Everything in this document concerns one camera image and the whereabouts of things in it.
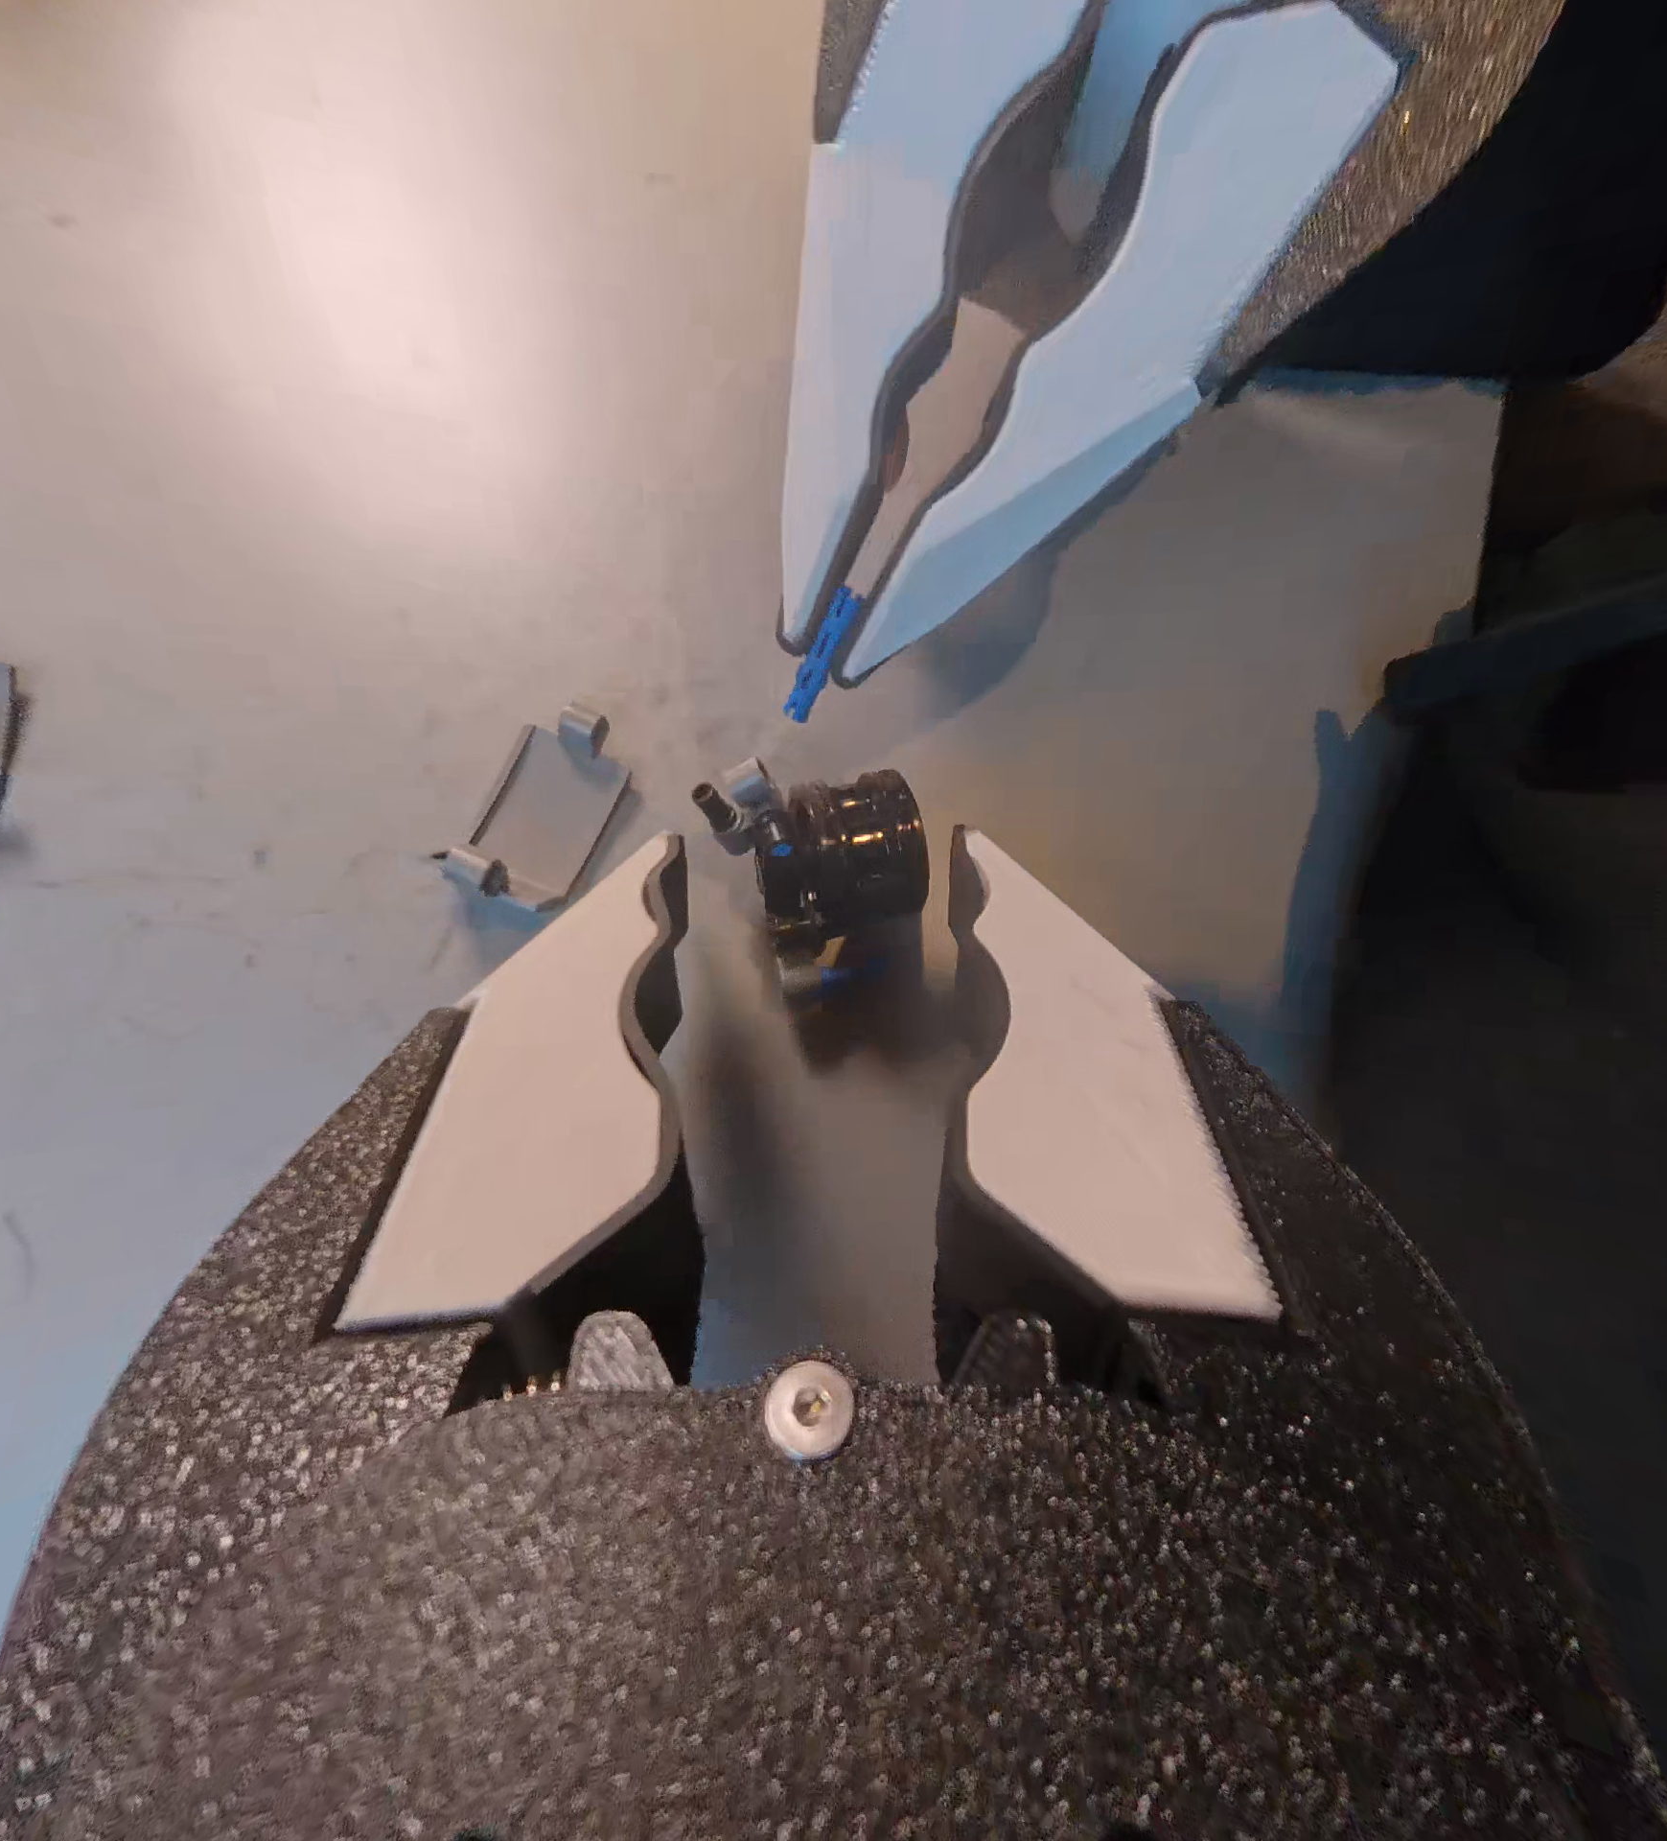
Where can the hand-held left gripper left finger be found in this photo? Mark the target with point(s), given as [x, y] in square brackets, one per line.
[517, 1151]

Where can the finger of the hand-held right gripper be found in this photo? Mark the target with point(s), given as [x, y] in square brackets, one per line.
[876, 259]
[1206, 215]

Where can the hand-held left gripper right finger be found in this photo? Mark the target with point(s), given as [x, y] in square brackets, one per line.
[1106, 1151]

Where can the blue connector pin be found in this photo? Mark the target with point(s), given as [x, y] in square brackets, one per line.
[839, 974]
[822, 653]

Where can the grey hinged panel piece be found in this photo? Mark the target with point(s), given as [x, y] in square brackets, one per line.
[546, 819]

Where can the black wheel brick assembly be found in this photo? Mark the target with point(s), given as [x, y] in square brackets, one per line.
[847, 848]

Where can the grey desk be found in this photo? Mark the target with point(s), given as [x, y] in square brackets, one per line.
[273, 431]

